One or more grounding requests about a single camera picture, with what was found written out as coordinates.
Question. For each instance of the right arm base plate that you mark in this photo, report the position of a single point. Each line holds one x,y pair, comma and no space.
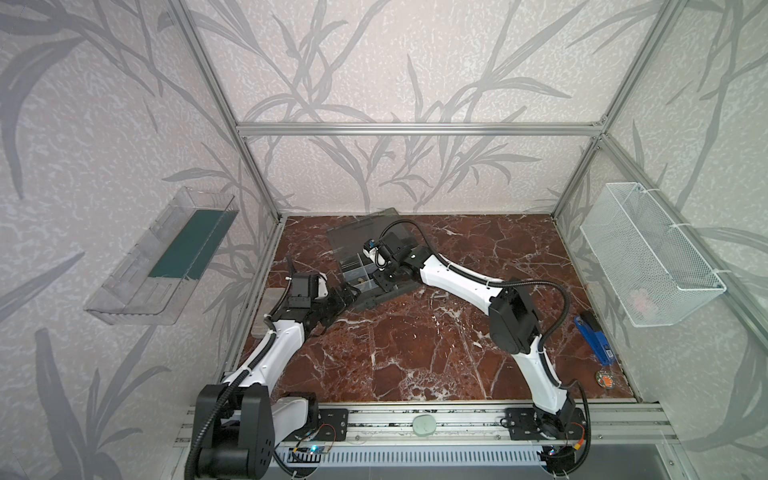
526,423

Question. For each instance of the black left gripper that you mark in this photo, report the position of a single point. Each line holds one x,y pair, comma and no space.
334,300

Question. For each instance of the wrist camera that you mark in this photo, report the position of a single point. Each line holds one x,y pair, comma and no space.
306,289
371,251

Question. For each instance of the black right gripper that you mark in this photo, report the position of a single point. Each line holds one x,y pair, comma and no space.
381,280

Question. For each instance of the clear plastic wall bin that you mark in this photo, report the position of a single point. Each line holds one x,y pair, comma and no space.
153,283

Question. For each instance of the blue stapler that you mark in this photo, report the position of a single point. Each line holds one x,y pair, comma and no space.
590,329

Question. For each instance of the grey compartment organizer box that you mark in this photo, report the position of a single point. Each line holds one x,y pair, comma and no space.
360,271

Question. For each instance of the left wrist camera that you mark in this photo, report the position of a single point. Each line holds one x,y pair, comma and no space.
306,289

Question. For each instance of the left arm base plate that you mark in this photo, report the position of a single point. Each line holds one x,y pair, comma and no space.
331,425

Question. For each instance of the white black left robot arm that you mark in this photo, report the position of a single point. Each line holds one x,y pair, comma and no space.
236,427

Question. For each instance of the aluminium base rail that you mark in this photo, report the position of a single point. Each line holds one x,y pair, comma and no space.
612,421

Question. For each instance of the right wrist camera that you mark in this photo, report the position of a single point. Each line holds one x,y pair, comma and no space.
371,251

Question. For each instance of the green circuit board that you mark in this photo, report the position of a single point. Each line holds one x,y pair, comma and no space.
310,453

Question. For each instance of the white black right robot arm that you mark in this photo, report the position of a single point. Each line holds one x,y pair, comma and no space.
514,324

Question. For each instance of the small round orange object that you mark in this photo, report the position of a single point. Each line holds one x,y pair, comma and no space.
605,379

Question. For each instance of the aluminium horizontal frame bar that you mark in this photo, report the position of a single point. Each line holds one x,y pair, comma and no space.
255,129

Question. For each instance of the green oval button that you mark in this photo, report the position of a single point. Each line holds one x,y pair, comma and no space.
424,425

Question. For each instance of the white wire mesh basket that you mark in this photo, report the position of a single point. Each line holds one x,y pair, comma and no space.
657,274

